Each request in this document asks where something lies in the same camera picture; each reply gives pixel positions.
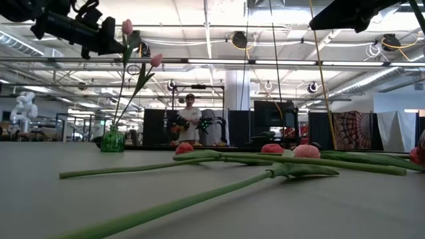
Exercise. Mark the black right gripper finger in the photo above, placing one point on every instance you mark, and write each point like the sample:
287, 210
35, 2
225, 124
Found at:
332, 20

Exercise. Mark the pink artificial tulip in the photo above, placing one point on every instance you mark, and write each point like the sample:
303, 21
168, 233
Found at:
156, 60
127, 26
306, 151

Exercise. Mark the red artificial tulip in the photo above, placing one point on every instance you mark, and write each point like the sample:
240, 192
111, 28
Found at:
183, 148
413, 156
272, 148

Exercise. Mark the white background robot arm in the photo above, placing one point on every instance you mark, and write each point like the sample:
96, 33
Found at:
25, 109

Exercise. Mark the black background robot arm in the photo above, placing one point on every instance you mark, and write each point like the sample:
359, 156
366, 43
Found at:
212, 120

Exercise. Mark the green glass vase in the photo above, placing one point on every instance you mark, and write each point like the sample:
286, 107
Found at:
113, 141

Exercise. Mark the overhead beam with light strips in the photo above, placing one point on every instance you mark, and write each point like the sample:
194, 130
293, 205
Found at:
83, 59

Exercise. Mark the black partition panel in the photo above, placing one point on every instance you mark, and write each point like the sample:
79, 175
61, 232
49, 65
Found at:
152, 126
318, 131
239, 127

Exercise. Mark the person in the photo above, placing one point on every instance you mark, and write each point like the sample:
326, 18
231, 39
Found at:
190, 114

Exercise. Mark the red patterned tapestry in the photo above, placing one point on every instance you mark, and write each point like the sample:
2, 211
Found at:
352, 129

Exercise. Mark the black monitor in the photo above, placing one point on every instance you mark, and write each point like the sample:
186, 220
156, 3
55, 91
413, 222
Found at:
270, 113

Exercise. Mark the white hanging cloth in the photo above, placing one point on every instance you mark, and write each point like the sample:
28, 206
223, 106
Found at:
396, 131

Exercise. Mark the black metal gantry frame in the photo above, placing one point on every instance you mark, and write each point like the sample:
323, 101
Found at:
198, 86

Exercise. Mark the black aluminium table frame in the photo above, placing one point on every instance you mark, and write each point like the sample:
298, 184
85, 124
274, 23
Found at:
149, 147

